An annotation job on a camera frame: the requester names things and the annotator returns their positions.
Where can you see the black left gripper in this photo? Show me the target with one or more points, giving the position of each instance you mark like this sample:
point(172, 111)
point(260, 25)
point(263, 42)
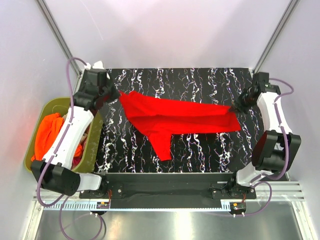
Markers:
point(115, 94)

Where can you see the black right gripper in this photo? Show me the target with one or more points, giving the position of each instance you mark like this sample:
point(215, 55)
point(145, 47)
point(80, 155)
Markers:
point(233, 108)

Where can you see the red t shirt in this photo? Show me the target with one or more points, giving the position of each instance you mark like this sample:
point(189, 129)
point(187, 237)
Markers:
point(159, 119)

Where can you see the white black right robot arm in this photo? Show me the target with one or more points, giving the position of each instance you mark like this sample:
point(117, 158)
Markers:
point(275, 151)

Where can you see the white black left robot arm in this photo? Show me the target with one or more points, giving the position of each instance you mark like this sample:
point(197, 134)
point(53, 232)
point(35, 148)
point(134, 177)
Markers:
point(54, 171)

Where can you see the olive green plastic bin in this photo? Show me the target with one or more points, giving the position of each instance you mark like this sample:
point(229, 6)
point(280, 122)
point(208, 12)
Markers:
point(90, 148)

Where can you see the orange t shirt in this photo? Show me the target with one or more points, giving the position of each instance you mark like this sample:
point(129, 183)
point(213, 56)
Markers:
point(47, 133)

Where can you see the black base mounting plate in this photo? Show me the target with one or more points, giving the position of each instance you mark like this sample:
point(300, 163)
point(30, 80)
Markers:
point(165, 191)

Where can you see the right orange connector board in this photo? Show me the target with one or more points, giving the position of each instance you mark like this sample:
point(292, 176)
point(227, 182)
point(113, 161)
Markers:
point(237, 206)

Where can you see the orange connector board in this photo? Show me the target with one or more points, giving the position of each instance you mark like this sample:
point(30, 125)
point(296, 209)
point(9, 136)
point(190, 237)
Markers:
point(103, 205)
point(237, 206)

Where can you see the left orange connector board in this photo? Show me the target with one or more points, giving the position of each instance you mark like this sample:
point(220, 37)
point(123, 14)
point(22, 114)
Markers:
point(103, 205)

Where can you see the left aluminium corner post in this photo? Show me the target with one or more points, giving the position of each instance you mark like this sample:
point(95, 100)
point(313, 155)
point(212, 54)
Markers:
point(49, 18)

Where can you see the aluminium corner post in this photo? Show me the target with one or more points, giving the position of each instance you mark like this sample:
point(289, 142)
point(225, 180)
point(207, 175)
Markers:
point(49, 18)
point(289, 10)

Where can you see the aluminium frame rail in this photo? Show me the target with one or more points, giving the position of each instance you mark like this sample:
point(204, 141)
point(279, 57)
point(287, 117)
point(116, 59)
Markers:
point(176, 211)

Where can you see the right aluminium corner post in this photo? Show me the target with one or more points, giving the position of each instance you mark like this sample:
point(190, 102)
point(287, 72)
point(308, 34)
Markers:
point(289, 10)

